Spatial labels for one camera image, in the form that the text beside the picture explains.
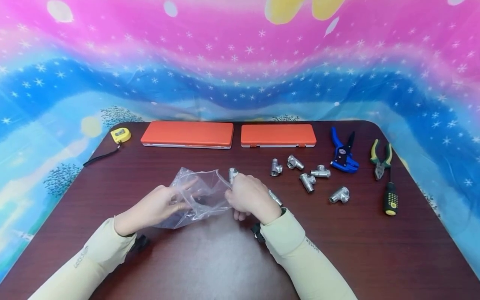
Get person's right hand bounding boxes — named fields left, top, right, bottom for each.
left=224, top=173, right=282, bottom=226

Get person's left hand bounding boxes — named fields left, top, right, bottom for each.
left=114, top=178, right=198, bottom=237

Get clear plastic bag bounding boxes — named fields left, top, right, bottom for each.
left=154, top=167, right=233, bottom=230

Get black wrist band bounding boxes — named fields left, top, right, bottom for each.
left=251, top=222, right=267, bottom=244

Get large orange flat case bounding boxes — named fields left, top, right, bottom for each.
left=140, top=121, right=234, bottom=150

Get small orange flat case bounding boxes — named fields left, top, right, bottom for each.
left=240, top=124, right=317, bottom=148

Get yellow tape measure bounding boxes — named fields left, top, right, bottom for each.
left=82, top=127, right=132, bottom=168

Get black yellow screwdriver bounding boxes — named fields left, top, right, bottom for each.
left=383, top=167, right=398, bottom=216

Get blue wire stripper tool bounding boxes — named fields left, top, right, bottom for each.
left=330, top=127, right=360, bottom=174

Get green yellow handled pliers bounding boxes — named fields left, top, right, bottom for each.
left=370, top=139, right=393, bottom=180

